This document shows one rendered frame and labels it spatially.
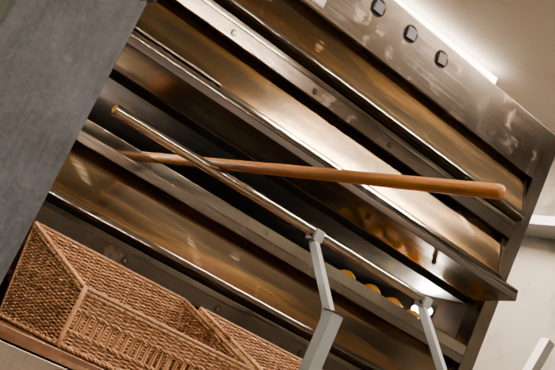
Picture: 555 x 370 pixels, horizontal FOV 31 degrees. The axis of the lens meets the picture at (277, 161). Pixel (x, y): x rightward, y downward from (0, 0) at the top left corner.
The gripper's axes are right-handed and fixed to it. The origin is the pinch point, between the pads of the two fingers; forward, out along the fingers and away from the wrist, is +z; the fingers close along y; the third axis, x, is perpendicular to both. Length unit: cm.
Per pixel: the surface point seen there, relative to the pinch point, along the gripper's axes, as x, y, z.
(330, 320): 61, -41, 54
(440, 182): 28.5, 19.3, 28.4
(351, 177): 27.4, -8.7, 28.7
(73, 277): -2, -57, 72
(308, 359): 61, -43, 65
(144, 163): 20, -100, 31
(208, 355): 38, -52, 75
